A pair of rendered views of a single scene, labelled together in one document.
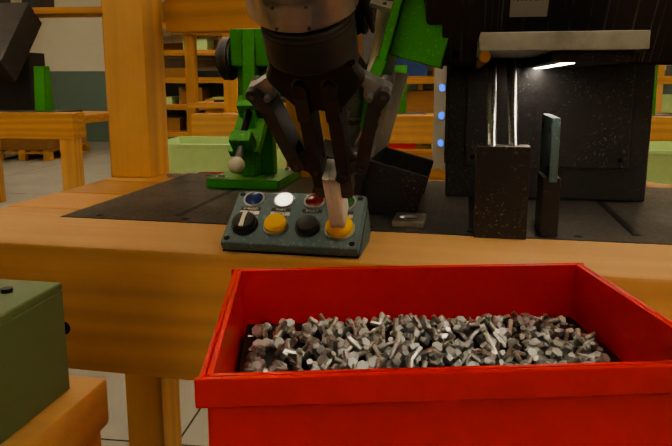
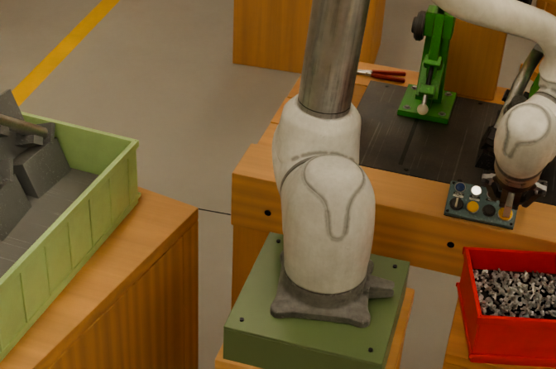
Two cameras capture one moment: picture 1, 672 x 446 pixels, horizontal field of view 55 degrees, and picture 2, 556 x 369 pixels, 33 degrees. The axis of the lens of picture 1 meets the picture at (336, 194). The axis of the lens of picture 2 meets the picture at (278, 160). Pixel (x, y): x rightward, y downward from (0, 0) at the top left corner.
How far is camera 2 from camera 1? 1.48 m
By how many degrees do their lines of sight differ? 23
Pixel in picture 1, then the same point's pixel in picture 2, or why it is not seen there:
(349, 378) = (523, 321)
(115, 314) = (382, 233)
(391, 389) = (535, 324)
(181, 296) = (419, 232)
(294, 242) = (481, 218)
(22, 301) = (405, 274)
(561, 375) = not seen: outside the picture
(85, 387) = (409, 294)
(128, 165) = not seen: hidden behind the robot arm
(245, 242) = (457, 214)
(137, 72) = not seen: outside the picture
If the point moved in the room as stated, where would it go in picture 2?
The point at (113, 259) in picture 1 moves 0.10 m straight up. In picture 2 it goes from (385, 210) to (390, 173)
